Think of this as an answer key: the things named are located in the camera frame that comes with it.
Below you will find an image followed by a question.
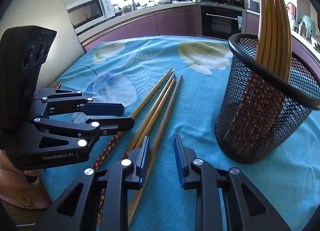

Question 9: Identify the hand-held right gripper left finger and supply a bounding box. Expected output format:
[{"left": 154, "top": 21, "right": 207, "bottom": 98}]
[{"left": 31, "top": 136, "right": 150, "bottom": 231}]

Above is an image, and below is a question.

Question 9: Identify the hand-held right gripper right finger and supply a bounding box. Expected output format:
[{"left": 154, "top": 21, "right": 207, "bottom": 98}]
[{"left": 174, "top": 134, "right": 287, "bottom": 231}]

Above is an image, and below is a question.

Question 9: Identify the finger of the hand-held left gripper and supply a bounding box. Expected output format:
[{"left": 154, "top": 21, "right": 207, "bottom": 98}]
[
  {"left": 34, "top": 88, "right": 125, "bottom": 117},
  {"left": 32, "top": 117, "right": 135, "bottom": 144}
]

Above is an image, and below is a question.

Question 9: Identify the black mesh utensil holder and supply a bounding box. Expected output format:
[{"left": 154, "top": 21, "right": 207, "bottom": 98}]
[{"left": 214, "top": 33, "right": 320, "bottom": 164}]

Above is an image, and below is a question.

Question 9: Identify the bunch of wooden chopsticks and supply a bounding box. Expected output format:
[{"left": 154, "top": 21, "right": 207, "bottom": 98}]
[{"left": 240, "top": 0, "right": 292, "bottom": 151}]

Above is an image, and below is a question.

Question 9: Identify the blue floral tablecloth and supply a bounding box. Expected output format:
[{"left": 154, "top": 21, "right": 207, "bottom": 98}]
[{"left": 40, "top": 35, "right": 320, "bottom": 231}]

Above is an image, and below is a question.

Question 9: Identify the grey refrigerator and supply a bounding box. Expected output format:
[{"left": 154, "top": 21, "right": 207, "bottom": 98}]
[{"left": 0, "top": 0, "right": 87, "bottom": 91}]

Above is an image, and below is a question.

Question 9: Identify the white microwave oven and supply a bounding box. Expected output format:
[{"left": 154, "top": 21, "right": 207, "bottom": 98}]
[{"left": 67, "top": 0, "right": 116, "bottom": 35}]

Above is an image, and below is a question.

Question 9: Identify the white kitchen countertop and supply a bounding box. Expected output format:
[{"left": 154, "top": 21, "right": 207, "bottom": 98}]
[{"left": 74, "top": 1, "right": 320, "bottom": 54}]

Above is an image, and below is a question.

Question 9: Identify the black built-in oven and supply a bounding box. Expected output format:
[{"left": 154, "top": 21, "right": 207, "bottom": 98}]
[{"left": 200, "top": 5, "right": 247, "bottom": 41}]

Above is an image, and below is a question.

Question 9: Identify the mint green air fryer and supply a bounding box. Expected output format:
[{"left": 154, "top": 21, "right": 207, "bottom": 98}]
[{"left": 301, "top": 15, "right": 317, "bottom": 40}]

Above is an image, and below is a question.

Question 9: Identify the pink electric kettle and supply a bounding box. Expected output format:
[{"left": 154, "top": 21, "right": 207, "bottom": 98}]
[{"left": 287, "top": 2, "right": 298, "bottom": 20}]

